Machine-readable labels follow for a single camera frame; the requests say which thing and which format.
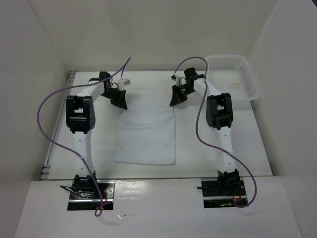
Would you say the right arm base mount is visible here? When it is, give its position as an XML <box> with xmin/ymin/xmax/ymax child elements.
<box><xmin>197</xmin><ymin>180</ymin><xmax>248</xmax><ymax>209</ymax></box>

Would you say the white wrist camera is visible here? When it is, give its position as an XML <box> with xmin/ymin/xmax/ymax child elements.
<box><xmin>171</xmin><ymin>74</ymin><xmax>186</xmax><ymax>86</ymax></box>
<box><xmin>117</xmin><ymin>78</ymin><xmax>131</xmax><ymax>90</ymax></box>

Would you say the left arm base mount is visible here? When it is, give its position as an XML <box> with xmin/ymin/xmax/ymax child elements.
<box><xmin>60</xmin><ymin>180</ymin><xmax>115</xmax><ymax>211</ymax></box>

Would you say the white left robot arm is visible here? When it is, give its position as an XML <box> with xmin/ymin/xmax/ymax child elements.
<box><xmin>66</xmin><ymin>71</ymin><xmax>130</xmax><ymax>198</ymax></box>

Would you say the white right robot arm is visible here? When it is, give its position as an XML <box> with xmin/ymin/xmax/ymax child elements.
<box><xmin>170</xmin><ymin>67</ymin><xmax>240</xmax><ymax>195</ymax></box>

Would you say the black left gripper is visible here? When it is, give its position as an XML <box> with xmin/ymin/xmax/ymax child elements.
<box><xmin>100</xmin><ymin>87</ymin><xmax>127</xmax><ymax>110</ymax></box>

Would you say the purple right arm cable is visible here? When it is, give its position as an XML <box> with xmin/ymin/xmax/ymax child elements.
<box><xmin>173</xmin><ymin>57</ymin><xmax>258</xmax><ymax>208</ymax></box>

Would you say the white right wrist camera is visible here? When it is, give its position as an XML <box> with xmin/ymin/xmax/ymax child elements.
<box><xmin>171</xmin><ymin>74</ymin><xmax>186</xmax><ymax>86</ymax></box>

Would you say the white skirt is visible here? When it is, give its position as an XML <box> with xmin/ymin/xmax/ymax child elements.
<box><xmin>113</xmin><ymin>105</ymin><xmax>176</xmax><ymax>166</ymax></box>

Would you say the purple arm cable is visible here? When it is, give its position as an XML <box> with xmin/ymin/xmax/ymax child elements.
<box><xmin>173</xmin><ymin>57</ymin><xmax>258</xmax><ymax>208</ymax></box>
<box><xmin>37</xmin><ymin>57</ymin><xmax>131</xmax><ymax>217</ymax></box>

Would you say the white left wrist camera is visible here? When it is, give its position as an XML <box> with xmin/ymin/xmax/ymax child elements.
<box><xmin>117</xmin><ymin>78</ymin><xmax>131</xmax><ymax>90</ymax></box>

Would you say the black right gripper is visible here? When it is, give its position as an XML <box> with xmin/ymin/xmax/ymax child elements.
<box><xmin>170</xmin><ymin>84</ymin><xmax>195</xmax><ymax>107</ymax></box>

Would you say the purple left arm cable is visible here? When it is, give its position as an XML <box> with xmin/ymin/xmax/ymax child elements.
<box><xmin>37</xmin><ymin>57</ymin><xmax>131</xmax><ymax>217</ymax></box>

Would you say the white plastic basket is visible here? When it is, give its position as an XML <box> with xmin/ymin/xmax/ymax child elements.
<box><xmin>205</xmin><ymin>55</ymin><xmax>261</xmax><ymax>102</ymax></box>

